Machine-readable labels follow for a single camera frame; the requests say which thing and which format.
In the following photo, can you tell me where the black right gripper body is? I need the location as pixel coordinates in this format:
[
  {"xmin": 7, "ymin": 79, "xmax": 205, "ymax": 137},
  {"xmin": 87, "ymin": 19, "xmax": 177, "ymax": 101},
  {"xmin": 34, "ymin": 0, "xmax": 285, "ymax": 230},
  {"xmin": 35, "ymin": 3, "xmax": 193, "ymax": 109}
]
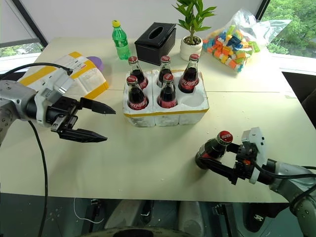
[{"xmin": 233, "ymin": 143, "xmax": 259, "ymax": 182}]

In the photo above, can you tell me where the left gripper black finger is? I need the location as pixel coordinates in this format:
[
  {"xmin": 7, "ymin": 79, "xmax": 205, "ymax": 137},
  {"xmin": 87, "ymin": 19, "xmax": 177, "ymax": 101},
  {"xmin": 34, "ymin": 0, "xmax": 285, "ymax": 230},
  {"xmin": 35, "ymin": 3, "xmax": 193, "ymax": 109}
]
[
  {"xmin": 79, "ymin": 97, "xmax": 117, "ymax": 115},
  {"xmin": 57, "ymin": 127, "xmax": 108, "ymax": 144}
]

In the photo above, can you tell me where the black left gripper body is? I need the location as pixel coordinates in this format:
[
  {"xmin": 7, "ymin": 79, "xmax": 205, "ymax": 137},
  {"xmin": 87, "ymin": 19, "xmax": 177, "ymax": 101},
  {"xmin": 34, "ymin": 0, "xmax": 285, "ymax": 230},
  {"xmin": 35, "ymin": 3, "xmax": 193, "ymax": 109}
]
[{"xmin": 46, "ymin": 96, "xmax": 82, "ymax": 133}]

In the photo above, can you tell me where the glass cola bottle red cap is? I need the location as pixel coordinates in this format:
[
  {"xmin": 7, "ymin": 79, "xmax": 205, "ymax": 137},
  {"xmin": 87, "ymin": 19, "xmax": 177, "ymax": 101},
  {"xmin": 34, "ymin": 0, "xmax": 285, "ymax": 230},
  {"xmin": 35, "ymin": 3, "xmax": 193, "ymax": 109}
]
[
  {"xmin": 157, "ymin": 73, "xmax": 178, "ymax": 109},
  {"xmin": 178, "ymin": 53, "xmax": 200, "ymax": 94},
  {"xmin": 127, "ymin": 56, "xmax": 149, "ymax": 90},
  {"xmin": 126, "ymin": 75, "xmax": 150, "ymax": 111},
  {"xmin": 195, "ymin": 130, "xmax": 234, "ymax": 171},
  {"xmin": 158, "ymin": 55, "xmax": 173, "ymax": 87}
]

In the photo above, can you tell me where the white box with yellow tape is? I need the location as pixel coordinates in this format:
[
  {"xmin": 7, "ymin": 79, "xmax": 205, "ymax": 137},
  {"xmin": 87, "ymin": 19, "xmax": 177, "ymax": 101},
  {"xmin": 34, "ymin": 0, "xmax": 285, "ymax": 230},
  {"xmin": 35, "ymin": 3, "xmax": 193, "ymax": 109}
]
[{"xmin": 18, "ymin": 51, "xmax": 110, "ymax": 100}]

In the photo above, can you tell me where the white foam crate yellow tape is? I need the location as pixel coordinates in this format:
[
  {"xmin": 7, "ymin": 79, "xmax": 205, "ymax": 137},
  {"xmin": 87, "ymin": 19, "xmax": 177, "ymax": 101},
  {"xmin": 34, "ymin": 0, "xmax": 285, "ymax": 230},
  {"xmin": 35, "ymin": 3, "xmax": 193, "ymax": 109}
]
[{"xmin": 122, "ymin": 69, "xmax": 210, "ymax": 128}]

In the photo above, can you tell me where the black tissue box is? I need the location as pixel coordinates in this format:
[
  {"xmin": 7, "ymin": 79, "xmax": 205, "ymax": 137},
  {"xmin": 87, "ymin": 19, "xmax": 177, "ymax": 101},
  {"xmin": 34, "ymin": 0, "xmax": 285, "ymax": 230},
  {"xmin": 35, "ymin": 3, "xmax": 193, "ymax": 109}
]
[{"xmin": 134, "ymin": 22, "xmax": 177, "ymax": 66}]

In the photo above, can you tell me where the purple round object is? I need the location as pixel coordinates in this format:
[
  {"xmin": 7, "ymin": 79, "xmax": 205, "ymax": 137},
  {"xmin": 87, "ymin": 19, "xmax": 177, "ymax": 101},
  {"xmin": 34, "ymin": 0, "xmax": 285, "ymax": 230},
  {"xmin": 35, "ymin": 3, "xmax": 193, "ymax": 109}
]
[{"xmin": 86, "ymin": 56, "xmax": 105, "ymax": 72}]

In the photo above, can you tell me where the black shoe with white logo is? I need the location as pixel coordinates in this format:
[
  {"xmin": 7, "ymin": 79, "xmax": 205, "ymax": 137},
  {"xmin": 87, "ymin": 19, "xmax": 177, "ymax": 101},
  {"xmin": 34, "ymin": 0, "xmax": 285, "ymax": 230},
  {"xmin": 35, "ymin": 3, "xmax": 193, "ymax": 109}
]
[{"xmin": 243, "ymin": 203, "xmax": 272, "ymax": 233}]

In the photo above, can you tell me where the grey rounded shape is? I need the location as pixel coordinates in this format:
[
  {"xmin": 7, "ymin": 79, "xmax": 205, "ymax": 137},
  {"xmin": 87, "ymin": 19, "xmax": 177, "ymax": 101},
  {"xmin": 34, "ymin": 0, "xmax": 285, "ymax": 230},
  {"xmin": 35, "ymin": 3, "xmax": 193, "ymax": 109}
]
[{"xmin": 177, "ymin": 201, "xmax": 206, "ymax": 235}]

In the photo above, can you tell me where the green plastic soda bottle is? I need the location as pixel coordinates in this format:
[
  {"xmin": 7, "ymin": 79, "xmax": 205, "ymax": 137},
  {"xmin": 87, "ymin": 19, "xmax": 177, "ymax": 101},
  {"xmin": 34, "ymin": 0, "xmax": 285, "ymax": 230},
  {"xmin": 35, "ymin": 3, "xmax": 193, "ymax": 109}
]
[{"xmin": 112, "ymin": 20, "xmax": 131, "ymax": 61}]

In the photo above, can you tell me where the dark chair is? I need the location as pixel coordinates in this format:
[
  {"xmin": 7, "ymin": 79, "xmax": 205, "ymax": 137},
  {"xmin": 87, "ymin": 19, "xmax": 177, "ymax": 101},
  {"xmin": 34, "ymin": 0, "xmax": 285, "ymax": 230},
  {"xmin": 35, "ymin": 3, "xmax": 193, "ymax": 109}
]
[{"xmin": 281, "ymin": 71, "xmax": 316, "ymax": 119}]

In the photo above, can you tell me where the clear bag of colourful blocks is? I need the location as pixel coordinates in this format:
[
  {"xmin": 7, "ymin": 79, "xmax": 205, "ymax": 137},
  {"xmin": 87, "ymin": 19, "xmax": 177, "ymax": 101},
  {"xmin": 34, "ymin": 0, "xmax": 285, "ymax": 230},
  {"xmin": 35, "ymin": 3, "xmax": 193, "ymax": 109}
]
[{"xmin": 202, "ymin": 8, "xmax": 293, "ymax": 75}]

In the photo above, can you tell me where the green plant in white pot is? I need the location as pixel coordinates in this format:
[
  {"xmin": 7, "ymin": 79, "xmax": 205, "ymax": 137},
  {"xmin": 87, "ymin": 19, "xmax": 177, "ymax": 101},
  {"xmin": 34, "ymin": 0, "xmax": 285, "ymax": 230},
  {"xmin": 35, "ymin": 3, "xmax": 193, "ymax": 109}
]
[{"xmin": 172, "ymin": 0, "xmax": 218, "ymax": 62}]

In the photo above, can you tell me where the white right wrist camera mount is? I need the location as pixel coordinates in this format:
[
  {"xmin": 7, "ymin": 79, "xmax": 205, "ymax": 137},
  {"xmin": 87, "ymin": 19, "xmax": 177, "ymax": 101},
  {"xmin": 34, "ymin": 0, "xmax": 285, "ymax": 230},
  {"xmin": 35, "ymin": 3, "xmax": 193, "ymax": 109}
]
[{"xmin": 241, "ymin": 127, "xmax": 269, "ymax": 185}]

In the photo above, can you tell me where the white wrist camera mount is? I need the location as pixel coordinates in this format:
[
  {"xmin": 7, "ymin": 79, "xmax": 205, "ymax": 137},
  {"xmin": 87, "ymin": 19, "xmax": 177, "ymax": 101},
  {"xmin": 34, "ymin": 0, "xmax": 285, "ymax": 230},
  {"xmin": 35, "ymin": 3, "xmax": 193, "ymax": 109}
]
[
  {"xmin": 34, "ymin": 68, "xmax": 76, "ymax": 128},
  {"xmin": 241, "ymin": 127, "xmax": 269, "ymax": 185}
]

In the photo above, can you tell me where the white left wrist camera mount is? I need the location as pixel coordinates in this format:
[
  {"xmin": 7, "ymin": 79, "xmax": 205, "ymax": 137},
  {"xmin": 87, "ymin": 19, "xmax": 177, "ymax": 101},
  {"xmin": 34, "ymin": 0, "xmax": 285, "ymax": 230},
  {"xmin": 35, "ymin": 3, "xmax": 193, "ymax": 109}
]
[{"xmin": 34, "ymin": 68, "xmax": 76, "ymax": 128}]

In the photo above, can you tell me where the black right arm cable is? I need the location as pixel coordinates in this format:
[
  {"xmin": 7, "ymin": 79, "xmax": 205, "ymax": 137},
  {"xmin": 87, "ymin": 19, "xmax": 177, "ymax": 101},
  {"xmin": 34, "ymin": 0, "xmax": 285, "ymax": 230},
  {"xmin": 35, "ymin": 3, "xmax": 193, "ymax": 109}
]
[{"xmin": 249, "ymin": 160, "xmax": 316, "ymax": 207}]

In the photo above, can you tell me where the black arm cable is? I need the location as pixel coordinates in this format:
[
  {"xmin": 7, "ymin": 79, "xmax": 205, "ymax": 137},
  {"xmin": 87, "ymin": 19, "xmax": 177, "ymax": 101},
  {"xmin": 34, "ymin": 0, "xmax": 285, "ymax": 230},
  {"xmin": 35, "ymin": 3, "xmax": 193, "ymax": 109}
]
[
  {"xmin": 0, "ymin": 63, "xmax": 74, "ymax": 237},
  {"xmin": 249, "ymin": 160, "xmax": 316, "ymax": 207}
]

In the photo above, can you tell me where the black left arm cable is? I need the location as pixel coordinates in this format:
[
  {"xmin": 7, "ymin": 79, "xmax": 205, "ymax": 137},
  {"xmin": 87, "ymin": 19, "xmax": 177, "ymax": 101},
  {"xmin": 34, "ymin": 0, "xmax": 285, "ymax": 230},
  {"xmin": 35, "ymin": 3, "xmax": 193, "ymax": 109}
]
[{"xmin": 0, "ymin": 63, "xmax": 74, "ymax": 237}]

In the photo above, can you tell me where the white thin floor cable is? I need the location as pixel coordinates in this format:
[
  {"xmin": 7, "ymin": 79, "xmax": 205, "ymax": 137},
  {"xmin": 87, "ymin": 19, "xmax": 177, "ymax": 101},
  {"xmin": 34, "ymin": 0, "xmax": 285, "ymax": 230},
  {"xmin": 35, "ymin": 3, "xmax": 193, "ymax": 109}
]
[{"xmin": 73, "ymin": 197, "xmax": 106, "ymax": 224}]

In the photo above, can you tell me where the black window frame bar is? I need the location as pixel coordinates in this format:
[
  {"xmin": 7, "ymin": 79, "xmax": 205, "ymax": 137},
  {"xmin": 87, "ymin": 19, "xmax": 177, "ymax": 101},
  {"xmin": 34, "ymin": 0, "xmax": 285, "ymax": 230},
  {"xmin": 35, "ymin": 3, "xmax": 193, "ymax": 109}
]
[
  {"xmin": 0, "ymin": 0, "xmax": 49, "ymax": 49},
  {"xmin": 255, "ymin": 0, "xmax": 271, "ymax": 21}
]

